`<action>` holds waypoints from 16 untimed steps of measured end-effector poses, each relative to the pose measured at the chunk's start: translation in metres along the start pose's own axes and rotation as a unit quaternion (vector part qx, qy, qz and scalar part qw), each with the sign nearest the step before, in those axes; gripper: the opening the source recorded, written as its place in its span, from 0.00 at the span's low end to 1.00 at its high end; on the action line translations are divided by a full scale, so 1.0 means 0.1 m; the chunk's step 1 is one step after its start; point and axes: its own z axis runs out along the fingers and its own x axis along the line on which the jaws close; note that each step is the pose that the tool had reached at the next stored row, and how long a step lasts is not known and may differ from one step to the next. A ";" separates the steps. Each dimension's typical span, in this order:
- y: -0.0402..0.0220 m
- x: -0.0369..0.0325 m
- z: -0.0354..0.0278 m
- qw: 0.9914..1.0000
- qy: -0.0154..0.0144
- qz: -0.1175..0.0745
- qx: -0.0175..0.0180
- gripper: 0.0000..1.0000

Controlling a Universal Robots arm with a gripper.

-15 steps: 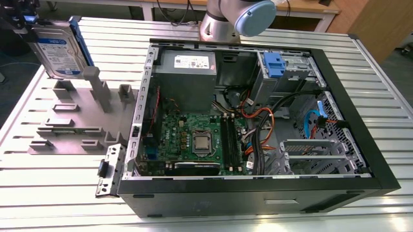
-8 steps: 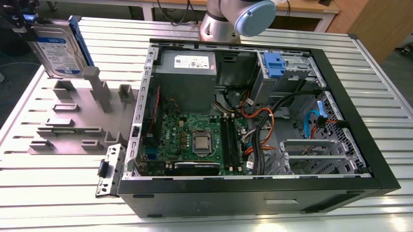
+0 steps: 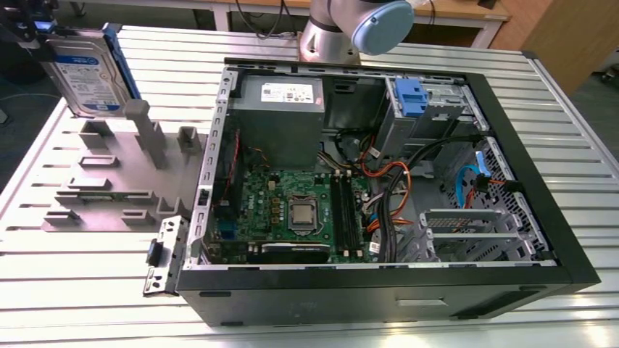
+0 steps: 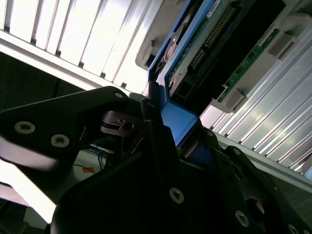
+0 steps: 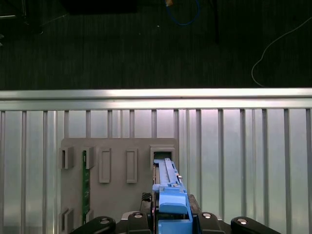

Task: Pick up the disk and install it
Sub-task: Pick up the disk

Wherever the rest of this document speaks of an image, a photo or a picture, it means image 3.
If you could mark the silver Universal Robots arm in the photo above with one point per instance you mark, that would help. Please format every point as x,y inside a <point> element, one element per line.
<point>329,47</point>

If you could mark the grey parts rack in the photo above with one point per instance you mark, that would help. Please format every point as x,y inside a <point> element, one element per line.
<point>131,174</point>

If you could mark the grey power supply unit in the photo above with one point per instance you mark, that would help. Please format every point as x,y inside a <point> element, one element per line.
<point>281,134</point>

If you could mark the metal optical drive cage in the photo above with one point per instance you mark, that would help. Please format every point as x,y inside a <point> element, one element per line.
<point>412,130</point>

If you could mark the hard disk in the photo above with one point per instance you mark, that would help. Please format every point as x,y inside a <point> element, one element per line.
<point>87,83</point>

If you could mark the CPU socket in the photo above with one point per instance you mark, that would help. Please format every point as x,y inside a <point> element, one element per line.
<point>305,198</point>

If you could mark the black open PC case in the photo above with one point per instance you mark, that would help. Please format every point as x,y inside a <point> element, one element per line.
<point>338,301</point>

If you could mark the black graphics card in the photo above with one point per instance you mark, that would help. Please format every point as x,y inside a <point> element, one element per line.
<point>296,252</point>

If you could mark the green motherboard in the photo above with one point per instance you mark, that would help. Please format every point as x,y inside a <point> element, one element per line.
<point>300,181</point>

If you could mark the black RAM slot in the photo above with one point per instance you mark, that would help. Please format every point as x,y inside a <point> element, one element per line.
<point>353,214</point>
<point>340,214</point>

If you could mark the green RAM stick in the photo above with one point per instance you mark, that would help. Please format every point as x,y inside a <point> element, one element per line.
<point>105,196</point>

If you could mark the black chair caster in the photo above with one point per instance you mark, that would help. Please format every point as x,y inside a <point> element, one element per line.
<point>608,74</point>

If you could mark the metal card retainer bracket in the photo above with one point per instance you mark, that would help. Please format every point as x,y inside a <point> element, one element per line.
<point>170,253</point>

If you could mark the blue drive latch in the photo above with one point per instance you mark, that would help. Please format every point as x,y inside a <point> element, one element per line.
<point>409,98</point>

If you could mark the silver CPU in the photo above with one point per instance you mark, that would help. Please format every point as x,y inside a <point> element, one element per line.
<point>305,214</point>

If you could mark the metal disk bay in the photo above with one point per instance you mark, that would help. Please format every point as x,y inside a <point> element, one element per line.
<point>465,235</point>

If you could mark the wooden cabinet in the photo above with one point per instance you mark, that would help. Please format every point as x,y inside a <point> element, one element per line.
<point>570,43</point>

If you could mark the wooden desk white frame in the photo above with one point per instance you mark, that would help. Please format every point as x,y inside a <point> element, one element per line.
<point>484,14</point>

